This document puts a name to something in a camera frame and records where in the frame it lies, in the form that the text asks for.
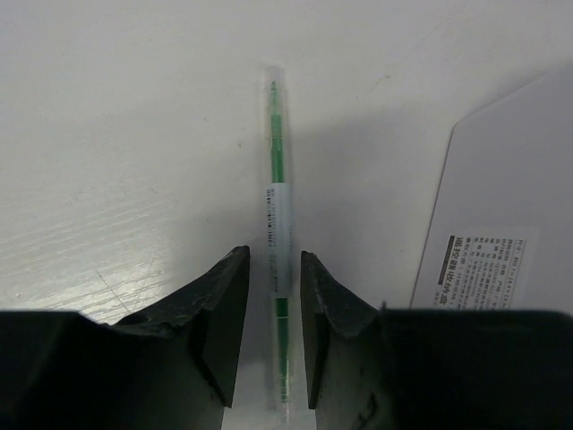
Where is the white compartment container left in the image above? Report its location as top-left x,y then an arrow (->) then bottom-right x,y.
411,66 -> 572,313

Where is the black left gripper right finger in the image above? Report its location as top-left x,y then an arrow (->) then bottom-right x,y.
300,252 -> 572,429

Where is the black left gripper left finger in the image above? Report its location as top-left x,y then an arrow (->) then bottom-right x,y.
1,246 -> 250,429

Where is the green pen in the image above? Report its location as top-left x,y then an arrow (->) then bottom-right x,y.
264,66 -> 294,426

